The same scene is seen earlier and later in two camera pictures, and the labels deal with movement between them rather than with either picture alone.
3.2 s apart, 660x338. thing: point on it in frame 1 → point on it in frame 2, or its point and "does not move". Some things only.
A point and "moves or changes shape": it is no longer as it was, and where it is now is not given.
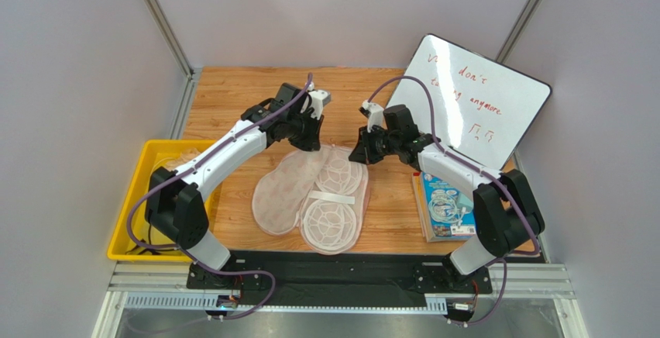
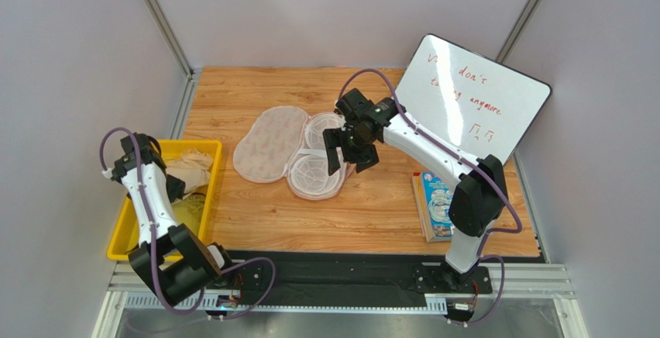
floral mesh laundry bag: [321, 191] moves or changes shape
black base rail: [342, 277] does not move
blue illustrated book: [444, 214] does not move
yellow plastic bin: [154, 154] does not move
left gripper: [312, 143] → [176, 187]
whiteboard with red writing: [485, 109] does not move
